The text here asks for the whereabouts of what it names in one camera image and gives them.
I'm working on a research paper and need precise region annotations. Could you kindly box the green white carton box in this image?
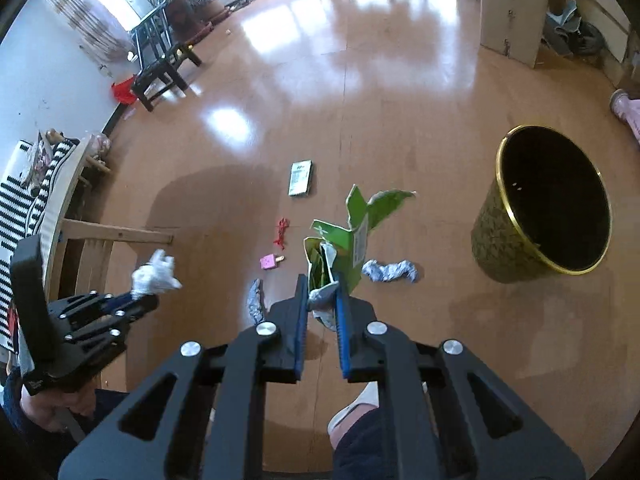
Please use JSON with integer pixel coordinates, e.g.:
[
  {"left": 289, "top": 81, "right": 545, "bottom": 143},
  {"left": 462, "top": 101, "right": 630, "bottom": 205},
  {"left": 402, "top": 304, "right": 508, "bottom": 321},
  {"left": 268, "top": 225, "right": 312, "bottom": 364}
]
[{"left": 304, "top": 184, "right": 416, "bottom": 302}]

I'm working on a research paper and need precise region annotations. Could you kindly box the blue white twisted wrapper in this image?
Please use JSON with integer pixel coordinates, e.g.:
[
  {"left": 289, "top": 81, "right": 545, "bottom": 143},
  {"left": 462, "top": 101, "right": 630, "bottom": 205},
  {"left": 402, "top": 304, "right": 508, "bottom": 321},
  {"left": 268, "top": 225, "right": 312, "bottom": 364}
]
[{"left": 246, "top": 278, "right": 267, "bottom": 325}]

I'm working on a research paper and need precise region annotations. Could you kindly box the crumpled blue white wrapper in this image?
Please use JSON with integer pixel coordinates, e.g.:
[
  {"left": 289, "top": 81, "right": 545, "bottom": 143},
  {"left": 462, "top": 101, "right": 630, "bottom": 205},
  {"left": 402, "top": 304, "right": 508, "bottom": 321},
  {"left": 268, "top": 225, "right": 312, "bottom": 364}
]
[{"left": 361, "top": 259, "right": 420, "bottom": 283}]

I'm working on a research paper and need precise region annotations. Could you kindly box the red twisted string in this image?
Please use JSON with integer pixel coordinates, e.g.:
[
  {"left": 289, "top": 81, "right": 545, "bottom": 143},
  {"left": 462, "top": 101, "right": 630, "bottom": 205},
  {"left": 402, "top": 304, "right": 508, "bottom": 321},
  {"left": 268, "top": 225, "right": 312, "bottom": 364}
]
[{"left": 272, "top": 216, "right": 292, "bottom": 252}]

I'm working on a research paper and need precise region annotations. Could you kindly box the gold patterned trash bin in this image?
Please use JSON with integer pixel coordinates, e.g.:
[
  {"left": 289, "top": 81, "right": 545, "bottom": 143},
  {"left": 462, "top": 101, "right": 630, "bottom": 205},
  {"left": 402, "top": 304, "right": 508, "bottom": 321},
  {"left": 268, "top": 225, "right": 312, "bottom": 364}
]
[{"left": 471, "top": 125, "right": 613, "bottom": 284}]

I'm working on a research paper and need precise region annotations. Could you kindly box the pink child shoe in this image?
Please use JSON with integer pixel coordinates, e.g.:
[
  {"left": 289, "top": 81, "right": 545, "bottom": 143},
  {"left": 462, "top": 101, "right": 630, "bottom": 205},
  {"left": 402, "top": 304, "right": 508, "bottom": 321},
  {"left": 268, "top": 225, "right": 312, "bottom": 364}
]
[{"left": 610, "top": 89, "right": 640, "bottom": 144}]

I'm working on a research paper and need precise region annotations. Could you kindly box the large cardboard box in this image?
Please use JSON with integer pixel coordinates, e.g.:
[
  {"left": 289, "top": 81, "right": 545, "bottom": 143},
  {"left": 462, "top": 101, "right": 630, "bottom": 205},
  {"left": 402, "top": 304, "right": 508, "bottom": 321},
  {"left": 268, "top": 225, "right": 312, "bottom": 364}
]
[{"left": 480, "top": 0, "right": 548, "bottom": 67}]

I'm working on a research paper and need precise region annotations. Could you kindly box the pink popsicle toy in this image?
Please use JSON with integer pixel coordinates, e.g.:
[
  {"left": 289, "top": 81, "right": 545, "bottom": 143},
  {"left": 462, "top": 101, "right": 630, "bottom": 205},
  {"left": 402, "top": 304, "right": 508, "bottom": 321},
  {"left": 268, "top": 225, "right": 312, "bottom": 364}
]
[{"left": 259, "top": 254, "right": 285, "bottom": 270}]

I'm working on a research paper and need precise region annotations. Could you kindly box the right beige slipper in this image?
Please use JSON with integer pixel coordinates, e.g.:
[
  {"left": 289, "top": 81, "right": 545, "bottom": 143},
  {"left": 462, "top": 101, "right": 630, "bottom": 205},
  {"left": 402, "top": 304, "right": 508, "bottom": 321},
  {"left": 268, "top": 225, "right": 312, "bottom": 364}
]
[{"left": 326, "top": 382, "right": 380, "bottom": 450}]

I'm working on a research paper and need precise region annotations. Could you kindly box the white tissue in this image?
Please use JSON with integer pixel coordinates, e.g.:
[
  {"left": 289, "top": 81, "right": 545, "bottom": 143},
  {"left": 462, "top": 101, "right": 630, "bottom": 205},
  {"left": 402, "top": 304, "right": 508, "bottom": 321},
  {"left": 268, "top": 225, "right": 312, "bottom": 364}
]
[{"left": 130, "top": 249, "right": 182, "bottom": 299}]

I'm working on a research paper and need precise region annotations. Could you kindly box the black white striped cloth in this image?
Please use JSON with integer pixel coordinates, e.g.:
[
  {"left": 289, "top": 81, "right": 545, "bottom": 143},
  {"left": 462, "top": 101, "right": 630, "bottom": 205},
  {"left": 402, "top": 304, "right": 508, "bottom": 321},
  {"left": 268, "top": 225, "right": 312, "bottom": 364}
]
[{"left": 0, "top": 140, "right": 78, "bottom": 352}]

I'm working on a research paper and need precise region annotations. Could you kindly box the white green booklet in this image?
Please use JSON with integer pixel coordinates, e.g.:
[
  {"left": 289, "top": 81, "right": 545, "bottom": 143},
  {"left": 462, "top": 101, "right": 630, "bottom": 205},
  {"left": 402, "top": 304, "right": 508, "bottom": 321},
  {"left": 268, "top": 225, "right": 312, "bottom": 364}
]
[{"left": 288, "top": 159, "right": 314, "bottom": 197}]

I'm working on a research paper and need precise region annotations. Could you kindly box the person's left hand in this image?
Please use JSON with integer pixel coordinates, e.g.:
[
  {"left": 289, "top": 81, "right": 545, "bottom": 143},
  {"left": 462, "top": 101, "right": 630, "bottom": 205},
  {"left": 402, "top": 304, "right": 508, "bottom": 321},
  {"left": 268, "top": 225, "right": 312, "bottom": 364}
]
[{"left": 20, "top": 382, "right": 96, "bottom": 432}]

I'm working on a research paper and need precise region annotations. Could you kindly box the red plastic bag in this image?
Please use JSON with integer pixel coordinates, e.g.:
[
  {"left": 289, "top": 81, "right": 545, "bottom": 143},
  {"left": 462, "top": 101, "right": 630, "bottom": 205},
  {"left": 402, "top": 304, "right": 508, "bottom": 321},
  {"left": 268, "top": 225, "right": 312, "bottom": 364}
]
[{"left": 111, "top": 75, "right": 138, "bottom": 105}]

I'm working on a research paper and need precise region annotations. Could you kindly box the black wooden stool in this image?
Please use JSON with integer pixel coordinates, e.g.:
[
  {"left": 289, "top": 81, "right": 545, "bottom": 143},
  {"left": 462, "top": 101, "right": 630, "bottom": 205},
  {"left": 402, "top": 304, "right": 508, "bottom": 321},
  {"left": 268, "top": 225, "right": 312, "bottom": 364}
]
[{"left": 130, "top": 44, "right": 203, "bottom": 112}]

